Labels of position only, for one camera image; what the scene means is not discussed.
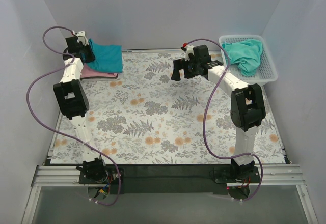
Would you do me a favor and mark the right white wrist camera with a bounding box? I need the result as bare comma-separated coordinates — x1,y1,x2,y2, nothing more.
181,43,194,61

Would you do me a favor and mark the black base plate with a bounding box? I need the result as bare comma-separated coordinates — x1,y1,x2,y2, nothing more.
77,163,260,195

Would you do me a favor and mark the aluminium frame rail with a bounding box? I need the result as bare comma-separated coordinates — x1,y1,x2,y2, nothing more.
32,164,306,186

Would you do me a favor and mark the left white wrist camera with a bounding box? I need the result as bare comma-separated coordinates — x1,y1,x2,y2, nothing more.
71,31,89,46

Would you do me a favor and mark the teal blue t shirt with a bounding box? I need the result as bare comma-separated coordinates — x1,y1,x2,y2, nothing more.
87,39,123,73

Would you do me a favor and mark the light green t shirt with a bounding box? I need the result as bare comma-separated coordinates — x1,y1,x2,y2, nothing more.
222,38,263,77

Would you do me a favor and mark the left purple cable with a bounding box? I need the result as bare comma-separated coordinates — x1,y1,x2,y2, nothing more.
26,26,121,207

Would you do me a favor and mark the floral table mat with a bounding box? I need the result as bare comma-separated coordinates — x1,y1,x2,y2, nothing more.
50,51,286,165

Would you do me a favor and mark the white plastic basket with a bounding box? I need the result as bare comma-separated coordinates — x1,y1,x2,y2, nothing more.
219,34,278,86

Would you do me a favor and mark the pink folded t shirt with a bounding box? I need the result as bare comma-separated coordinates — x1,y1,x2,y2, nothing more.
80,64,118,79

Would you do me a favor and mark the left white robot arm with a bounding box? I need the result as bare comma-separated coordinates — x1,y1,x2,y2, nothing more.
53,31,108,183

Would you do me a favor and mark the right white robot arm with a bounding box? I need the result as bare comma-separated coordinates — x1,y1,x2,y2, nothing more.
171,43,266,182

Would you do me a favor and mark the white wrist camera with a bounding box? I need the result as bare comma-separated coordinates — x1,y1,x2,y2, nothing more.
71,31,89,46
181,43,194,61

